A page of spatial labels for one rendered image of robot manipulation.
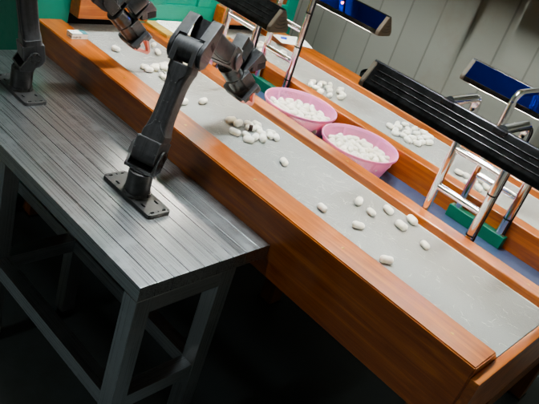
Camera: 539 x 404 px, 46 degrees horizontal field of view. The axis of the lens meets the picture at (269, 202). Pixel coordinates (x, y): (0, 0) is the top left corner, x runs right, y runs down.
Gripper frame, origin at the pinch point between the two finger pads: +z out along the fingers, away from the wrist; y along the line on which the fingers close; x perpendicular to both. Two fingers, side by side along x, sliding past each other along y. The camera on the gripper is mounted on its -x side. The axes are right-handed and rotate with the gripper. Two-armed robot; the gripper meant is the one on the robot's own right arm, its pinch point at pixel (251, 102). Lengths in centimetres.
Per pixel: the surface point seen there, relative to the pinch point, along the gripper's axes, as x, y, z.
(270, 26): -17.6, 0.6, -16.4
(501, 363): 18, -104, -8
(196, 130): 19.5, -4.2, -14.5
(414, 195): -16, -44, 40
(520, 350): 13, -104, -1
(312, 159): 1.0, -23.6, 10.7
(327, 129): -14.0, -11.2, 25.4
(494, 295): 3, -90, 9
